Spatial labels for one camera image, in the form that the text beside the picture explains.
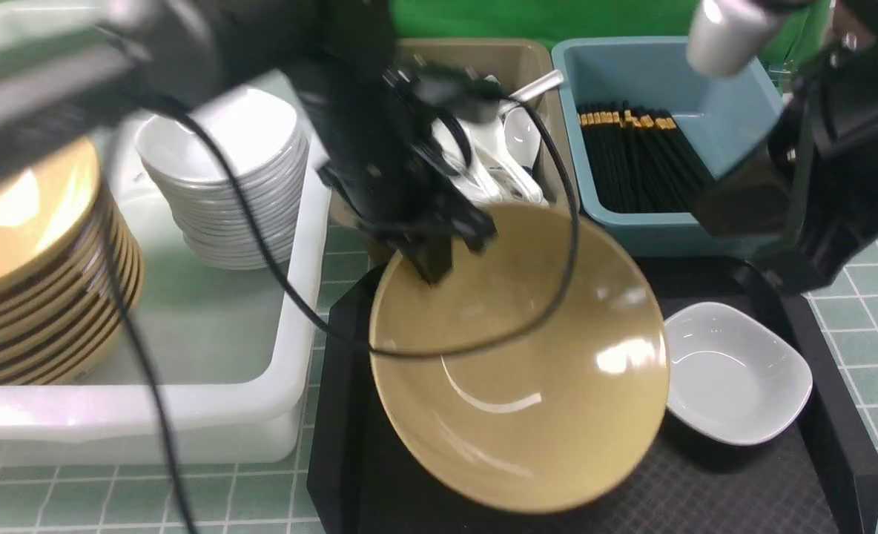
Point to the pile of white spoons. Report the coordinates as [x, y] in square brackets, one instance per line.
[503, 154]

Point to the yellow noodle bowl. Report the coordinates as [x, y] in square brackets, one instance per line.
[546, 423]

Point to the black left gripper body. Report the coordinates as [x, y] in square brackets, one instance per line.
[377, 128]

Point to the blue plastic chopstick bin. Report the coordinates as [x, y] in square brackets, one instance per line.
[722, 118]

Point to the white square sauce dish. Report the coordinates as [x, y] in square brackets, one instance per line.
[731, 378]

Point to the brown plastic spoon bin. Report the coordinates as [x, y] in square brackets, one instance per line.
[515, 63]

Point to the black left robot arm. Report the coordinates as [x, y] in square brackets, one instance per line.
[164, 56]

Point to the stack of yellow bowls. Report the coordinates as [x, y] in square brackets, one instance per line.
[64, 248]

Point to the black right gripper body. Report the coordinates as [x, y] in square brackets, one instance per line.
[811, 185]

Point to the black serving tray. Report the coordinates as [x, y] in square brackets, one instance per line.
[819, 476]

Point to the bundle of black chopsticks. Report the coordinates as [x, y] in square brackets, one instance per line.
[641, 160]

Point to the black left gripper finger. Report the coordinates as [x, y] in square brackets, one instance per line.
[431, 257]

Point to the stack of white dishes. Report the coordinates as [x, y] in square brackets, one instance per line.
[266, 143]

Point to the large translucent white tub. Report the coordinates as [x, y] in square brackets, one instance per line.
[232, 354]

